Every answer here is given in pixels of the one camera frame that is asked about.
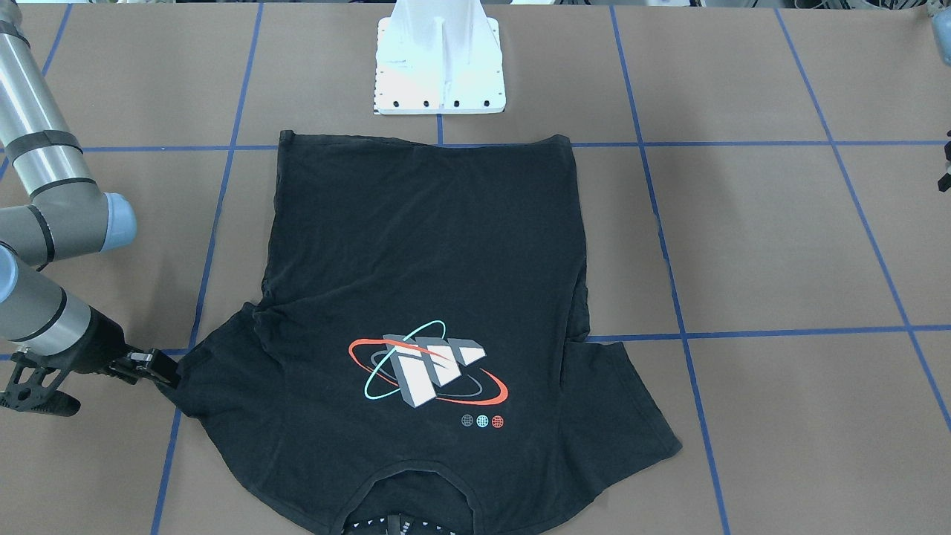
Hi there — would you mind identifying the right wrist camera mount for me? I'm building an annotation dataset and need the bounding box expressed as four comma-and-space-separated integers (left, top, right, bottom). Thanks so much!
1, 350, 81, 417

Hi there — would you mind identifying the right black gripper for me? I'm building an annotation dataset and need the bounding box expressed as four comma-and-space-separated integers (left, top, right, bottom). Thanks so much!
68, 308, 181, 389

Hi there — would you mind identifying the black graphic t-shirt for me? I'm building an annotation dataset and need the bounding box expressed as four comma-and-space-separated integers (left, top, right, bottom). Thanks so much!
164, 131, 681, 534

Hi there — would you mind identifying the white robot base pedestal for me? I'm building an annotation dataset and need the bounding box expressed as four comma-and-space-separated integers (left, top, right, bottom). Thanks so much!
373, 1, 507, 115

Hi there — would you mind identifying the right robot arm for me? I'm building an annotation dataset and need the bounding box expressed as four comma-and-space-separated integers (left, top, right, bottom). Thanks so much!
1, 2, 179, 387

